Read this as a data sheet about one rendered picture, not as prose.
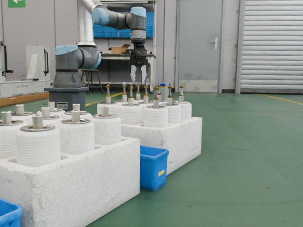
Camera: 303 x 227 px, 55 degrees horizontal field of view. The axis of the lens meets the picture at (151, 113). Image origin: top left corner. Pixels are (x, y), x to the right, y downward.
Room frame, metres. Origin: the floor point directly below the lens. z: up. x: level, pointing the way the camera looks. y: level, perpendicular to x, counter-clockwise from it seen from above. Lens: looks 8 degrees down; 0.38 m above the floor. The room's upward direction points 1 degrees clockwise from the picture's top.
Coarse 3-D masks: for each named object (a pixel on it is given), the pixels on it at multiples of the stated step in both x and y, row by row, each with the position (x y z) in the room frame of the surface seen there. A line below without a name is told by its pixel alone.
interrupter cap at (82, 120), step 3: (63, 120) 0.76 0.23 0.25; (66, 120) 0.76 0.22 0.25; (69, 120) 0.77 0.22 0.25; (81, 120) 0.77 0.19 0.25; (84, 120) 0.77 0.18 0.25; (87, 120) 0.77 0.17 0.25; (90, 120) 0.77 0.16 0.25; (63, 123) 0.73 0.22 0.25; (66, 123) 0.72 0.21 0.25; (69, 123) 0.72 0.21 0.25; (72, 123) 0.72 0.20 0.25; (75, 123) 0.72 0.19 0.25; (78, 123) 0.73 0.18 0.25; (81, 123) 0.73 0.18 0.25; (84, 123) 0.73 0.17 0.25
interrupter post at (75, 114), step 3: (72, 111) 0.75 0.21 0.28; (75, 111) 0.75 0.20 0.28; (78, 111) 0.75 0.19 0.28; (72, 114) 0.75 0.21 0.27; (75, 114) 0.75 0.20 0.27; (78, 114) 0.75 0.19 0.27; (72, 117) 0.75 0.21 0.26; (75, 117) 0.75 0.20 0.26; (78, 117) 0.75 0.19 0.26; (72, 120) 0.75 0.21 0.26; (75, 120) 0.75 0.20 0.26; (78, 120) 0.75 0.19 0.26
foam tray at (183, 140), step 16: (128, 128) 1.10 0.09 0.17; (144, 128) 1.07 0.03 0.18; (160, 128) 1.06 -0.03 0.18; (176, 128) 1.12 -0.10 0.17; (192, 128) 1.26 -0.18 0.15; (144, 144) 1.07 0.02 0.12; (160, 144) 1.03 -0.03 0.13; (176, 144) 1.12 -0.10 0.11; (192, 144) 1.26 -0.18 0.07; (176, 160) 1.12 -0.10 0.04
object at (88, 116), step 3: (63, 114) 0.90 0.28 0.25; (87, 114) 0.91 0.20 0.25; (90, 114) 0.92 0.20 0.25; (63, 117) 0.89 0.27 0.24; (66, 117) 0.88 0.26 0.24; (69, 117) 0.88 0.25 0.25; (81, 117) 0.88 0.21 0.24; (84, 117) 0.89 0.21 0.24; (87, 117) 0.90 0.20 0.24; (90, 117) 0.91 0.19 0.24
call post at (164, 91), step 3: (162, 87) 1.54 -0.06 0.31; (165, 87) 1.54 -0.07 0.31; (162, 90) 1.54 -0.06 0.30; (165, 90) 1.54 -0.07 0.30; (168, 90) 1.57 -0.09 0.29; (162, 93) 1.54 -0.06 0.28; (165, 93) 1.54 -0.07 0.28; (168, 93) 1.57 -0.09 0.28; (153, 96) 1.57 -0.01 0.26; (162, 96) 1.54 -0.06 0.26; (165, 96) 1.54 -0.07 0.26; (153, 99) 1.57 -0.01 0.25; (162, 99) 1.54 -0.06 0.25; (165, 99) 1.54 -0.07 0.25
